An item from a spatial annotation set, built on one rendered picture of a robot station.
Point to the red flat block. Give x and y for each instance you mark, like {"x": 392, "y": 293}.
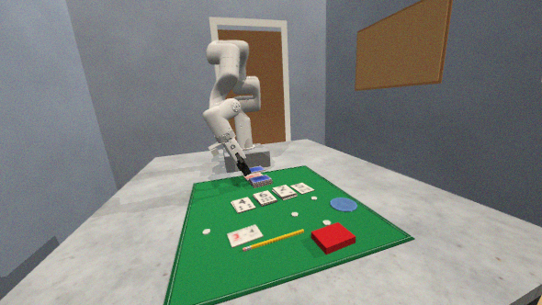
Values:
{"x": 333, "y": 237}

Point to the yellow pencil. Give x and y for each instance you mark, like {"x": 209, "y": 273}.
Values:
{"x": 272, "y": 240}

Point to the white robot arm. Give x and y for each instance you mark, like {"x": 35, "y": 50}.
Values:
{"x": 232, "y": 59}

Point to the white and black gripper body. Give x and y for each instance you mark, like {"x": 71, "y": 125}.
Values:
{"x": 232, "y": 147}

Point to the blue flat disc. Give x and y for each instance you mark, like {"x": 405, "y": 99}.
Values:
{"x": 343, "y": 204}

